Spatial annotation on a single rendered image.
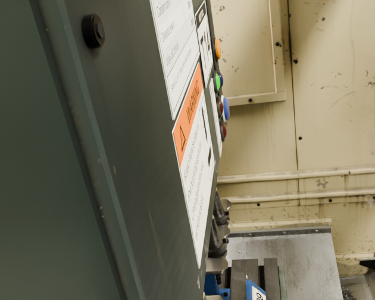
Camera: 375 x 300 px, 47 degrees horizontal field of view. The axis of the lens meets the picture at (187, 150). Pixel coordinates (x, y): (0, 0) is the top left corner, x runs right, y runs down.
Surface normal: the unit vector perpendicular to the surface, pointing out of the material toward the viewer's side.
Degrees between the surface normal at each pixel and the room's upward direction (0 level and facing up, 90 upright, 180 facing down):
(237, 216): 90
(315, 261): 24
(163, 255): 90
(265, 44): 90
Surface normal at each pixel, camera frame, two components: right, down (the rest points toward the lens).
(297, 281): -0.19, -0.62
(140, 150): 0.98, -0.09
